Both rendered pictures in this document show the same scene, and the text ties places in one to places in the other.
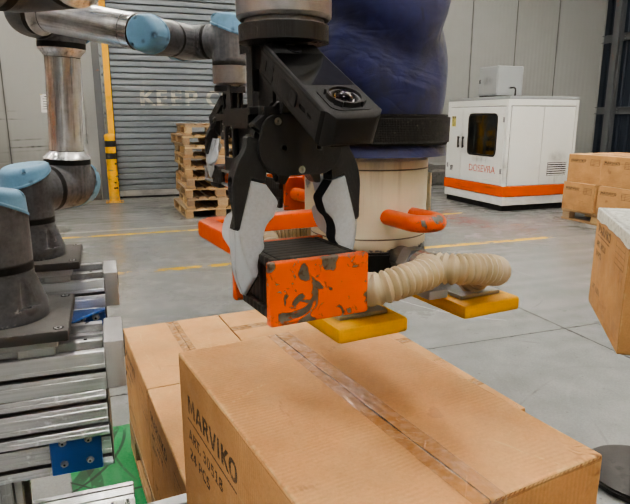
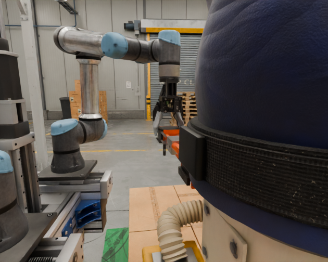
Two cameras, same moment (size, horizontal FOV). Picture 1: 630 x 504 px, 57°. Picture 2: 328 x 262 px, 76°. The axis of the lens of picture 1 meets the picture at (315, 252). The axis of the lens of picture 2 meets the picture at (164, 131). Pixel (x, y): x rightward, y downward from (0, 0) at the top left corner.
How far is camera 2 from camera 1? 63 cm
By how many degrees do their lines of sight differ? 16
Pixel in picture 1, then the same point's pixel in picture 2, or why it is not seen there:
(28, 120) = (122, 90)
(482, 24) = not seen: hidden behind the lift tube
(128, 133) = (155, 95)
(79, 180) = (94, 129)
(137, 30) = (106, 43)
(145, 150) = not seen: hidden behind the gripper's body
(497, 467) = not seen: outside the picture
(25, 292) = not seen: outside the picture
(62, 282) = (78, 184)
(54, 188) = (78, 133)
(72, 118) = (91, 96)
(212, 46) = (158, 53)
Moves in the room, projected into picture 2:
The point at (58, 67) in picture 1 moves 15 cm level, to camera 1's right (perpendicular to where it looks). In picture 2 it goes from (85, 69) to (113, 68)
